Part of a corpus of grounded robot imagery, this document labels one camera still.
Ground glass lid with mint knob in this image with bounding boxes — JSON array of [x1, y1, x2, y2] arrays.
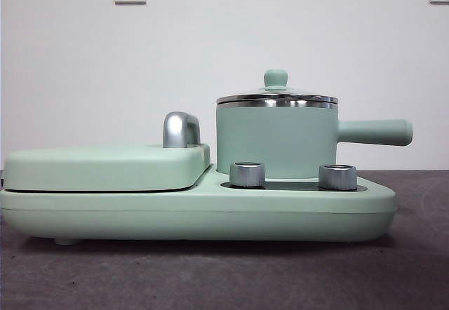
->
[[215, 69, 340, 105]]

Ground mint green small steamer pot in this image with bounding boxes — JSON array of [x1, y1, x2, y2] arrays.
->
[[214, 95, 414, 178]]

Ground silver black control knob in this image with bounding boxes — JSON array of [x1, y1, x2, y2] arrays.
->
[[318, 163, 358, 190], [228, 161, 266, 187]]

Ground mint green cooker base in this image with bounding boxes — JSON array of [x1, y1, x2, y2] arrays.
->
[[0, 162, 397, 246]]

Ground mint green hinged cooker cover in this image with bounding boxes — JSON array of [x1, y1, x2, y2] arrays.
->
[[3, 142, 211, 192]]

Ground silver cover handle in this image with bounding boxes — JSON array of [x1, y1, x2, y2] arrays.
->
[[161, 112, 201, 149]]

